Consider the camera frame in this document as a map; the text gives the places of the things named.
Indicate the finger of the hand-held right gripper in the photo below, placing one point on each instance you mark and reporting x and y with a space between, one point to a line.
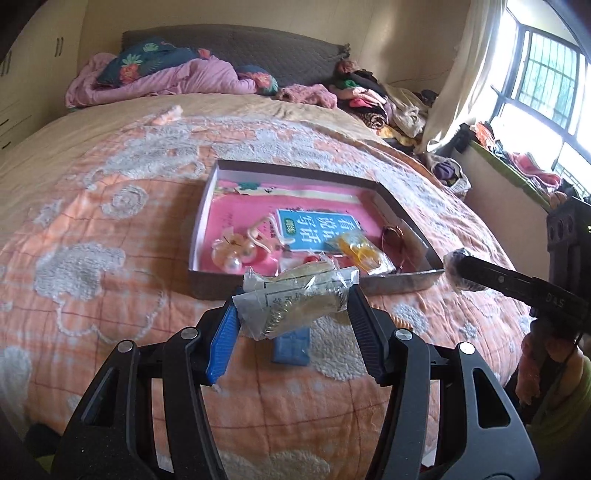
503 279

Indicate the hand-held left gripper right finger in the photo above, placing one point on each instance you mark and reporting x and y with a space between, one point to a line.
364 332

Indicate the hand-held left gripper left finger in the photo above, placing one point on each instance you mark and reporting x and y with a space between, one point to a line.
221 341

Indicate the dark shallow cardboard box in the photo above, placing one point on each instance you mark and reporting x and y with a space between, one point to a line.
401 284

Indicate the bagged yellow hoop earrings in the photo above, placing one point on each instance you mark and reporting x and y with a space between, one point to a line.
360 251

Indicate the red bead earrings card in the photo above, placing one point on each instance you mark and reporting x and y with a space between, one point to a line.
311 260

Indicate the peach hair clip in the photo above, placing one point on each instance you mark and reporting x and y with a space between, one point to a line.
221 247

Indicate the person's right hand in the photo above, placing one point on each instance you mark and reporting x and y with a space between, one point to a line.
535 360

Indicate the small blue box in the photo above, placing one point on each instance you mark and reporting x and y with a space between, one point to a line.
291 348

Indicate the orange and pink clothes heap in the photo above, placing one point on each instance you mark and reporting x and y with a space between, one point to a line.
526 164

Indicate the basket of clothes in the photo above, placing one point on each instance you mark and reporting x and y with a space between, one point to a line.
448 170

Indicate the pink book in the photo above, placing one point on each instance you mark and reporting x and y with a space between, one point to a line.
240 207

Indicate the orange checked tufted blanket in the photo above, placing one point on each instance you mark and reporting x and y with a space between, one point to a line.
115 254

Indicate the green fleece cloth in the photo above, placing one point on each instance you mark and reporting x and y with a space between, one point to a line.
568 415

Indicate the window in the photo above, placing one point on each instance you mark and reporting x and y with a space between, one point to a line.
545 69

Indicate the cream curtain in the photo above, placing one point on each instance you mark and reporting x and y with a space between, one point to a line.
466 69

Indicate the pile of clothes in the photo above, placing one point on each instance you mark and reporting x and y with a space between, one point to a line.
383 97

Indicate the pink fluffy garment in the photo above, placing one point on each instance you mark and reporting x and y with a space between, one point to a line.
309 94

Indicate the tan bed sheet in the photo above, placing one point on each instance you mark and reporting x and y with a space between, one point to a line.
92 120

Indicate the small dark floral pillow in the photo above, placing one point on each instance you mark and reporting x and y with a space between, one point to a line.
263 78

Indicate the pink quilt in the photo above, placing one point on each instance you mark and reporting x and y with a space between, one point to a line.
194 76

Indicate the grey padded headboard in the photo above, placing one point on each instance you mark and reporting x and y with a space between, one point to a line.
286 55

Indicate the large dark floral pillow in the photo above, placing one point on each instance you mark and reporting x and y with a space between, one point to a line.
138 57

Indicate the cream wardrobe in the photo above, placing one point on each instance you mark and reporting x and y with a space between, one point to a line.
37 69

